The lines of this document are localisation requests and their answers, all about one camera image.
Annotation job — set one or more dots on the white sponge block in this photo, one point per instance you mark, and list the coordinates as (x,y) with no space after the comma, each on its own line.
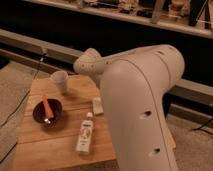
(97,106)

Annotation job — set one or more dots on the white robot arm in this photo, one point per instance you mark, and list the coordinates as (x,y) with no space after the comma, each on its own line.
(132,85)

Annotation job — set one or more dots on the white plastic bottle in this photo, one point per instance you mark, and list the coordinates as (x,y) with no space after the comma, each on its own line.
(85,135)

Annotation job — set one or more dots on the orange handled utensil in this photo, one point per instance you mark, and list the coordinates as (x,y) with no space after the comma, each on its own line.
(48,111)

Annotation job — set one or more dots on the wooden board table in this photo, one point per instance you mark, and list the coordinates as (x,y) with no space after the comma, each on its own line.
(44,147)

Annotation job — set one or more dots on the dark red bowl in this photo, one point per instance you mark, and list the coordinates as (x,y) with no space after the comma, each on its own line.
(39,111)

